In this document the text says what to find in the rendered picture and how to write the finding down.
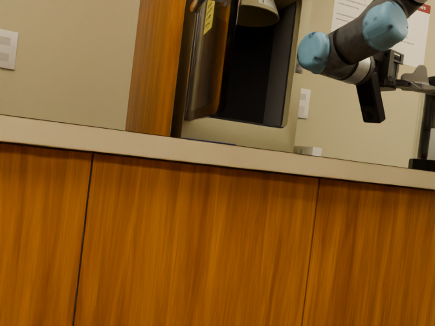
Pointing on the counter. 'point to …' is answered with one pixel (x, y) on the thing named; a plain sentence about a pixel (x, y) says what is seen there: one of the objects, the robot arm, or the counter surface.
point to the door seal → (230, 55)
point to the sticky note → (209, 15)
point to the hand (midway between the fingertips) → (406, 94)
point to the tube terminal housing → (217, 132)
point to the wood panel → (155, 66)
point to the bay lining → (261, 70)
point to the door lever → (202, 4)
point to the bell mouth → (257, 13)
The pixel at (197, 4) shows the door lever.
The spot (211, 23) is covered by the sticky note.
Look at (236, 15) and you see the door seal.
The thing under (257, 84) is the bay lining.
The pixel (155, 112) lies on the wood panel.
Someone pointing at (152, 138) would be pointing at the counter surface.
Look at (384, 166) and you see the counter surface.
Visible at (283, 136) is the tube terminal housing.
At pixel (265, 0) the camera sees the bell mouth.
